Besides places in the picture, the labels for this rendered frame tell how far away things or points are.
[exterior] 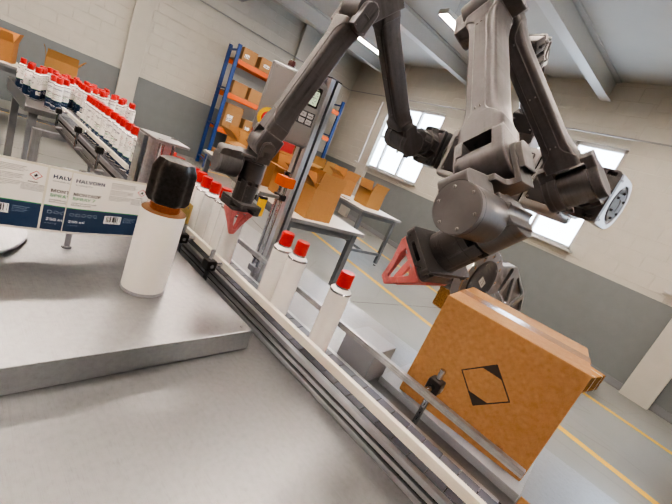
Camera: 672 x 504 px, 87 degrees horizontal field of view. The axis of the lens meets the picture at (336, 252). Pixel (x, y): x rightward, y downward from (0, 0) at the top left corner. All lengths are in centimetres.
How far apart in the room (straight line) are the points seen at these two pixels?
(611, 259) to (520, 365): 518
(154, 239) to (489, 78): 66
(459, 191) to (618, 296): 557
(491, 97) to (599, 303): 550
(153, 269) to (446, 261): 60
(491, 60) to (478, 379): 62
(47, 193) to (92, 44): 758
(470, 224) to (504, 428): 60
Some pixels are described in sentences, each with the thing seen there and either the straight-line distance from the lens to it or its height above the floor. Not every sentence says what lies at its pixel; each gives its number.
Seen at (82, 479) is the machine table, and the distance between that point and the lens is 61.
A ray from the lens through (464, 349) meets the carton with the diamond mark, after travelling 87.
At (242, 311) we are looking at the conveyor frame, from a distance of 96.
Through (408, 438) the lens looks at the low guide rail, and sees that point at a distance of 72.
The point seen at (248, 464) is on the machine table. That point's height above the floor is 83.
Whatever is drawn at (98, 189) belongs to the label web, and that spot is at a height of 103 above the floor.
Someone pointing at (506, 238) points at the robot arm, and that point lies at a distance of 44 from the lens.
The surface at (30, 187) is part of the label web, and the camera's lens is 96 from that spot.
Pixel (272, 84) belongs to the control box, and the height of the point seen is 141.
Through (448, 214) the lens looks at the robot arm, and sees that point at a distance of 39.
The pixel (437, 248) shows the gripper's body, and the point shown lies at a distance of 47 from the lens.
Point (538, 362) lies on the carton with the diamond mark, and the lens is 85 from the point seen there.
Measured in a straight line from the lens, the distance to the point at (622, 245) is 598.
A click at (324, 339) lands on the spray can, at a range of 83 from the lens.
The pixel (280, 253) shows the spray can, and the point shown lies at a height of 103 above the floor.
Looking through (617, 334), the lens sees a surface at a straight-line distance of 592.
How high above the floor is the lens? 131
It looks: 14 degrees down
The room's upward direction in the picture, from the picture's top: 23 degrees clockwise
